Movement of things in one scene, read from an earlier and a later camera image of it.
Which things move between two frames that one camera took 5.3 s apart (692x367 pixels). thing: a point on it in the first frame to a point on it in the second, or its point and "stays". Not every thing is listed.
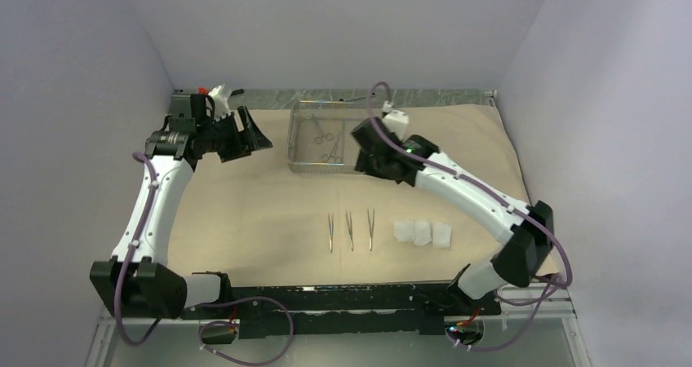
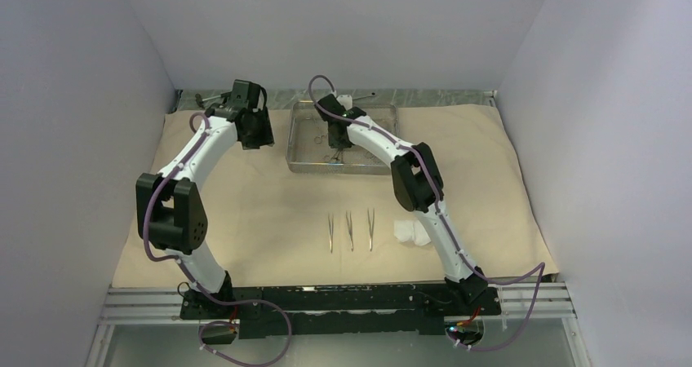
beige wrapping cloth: (251, 218) stays
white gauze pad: (423, 232) stays
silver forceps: (350, 229) stays
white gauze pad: (405, 231) stays
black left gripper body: (223, 136) to (261, 134)
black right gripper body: (367, 163) to (338, 143)
